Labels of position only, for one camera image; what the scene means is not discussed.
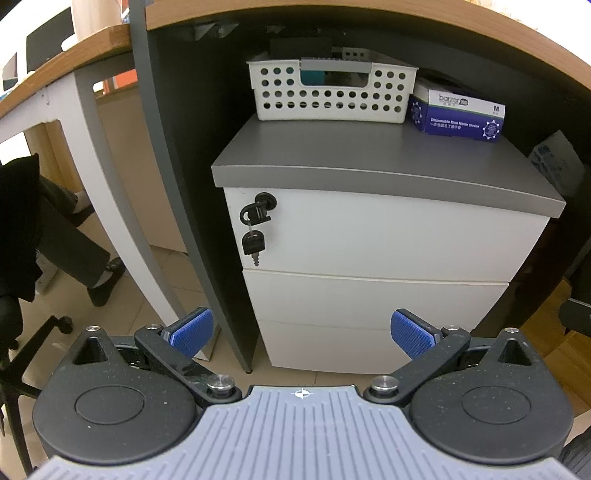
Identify wooden desk with grey panel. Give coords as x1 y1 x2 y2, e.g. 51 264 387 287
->
129 0 591 374

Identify white plain drawer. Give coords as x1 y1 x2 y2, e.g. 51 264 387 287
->
256 320 481 376
242 269 509 331

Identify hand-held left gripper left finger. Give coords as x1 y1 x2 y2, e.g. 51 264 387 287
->
69 307 243 409

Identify black-headed key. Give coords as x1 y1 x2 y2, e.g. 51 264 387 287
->
239 191 279 227
241 220 267 268

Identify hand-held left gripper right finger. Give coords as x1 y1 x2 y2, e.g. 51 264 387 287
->
363 309 539 409

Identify white cabinet with grey top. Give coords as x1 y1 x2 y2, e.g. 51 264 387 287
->
211 113 566 376

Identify blue and white packet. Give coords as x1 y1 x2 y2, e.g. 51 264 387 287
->
529 129 585 195

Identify white drawer with lock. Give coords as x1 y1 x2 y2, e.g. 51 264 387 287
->
225 187 551 283

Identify black office chair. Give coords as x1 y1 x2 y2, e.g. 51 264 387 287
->
0 154 75 476

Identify black monitor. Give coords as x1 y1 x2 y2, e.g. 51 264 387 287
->
25 19 77 75

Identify blue glove box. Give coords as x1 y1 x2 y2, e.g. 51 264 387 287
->
409 78 507 144

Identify white perforated plastic basket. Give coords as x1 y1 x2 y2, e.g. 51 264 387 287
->
246 58 419 125

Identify wooden desk with white legs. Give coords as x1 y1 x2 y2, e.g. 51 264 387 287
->
0 21 185 332

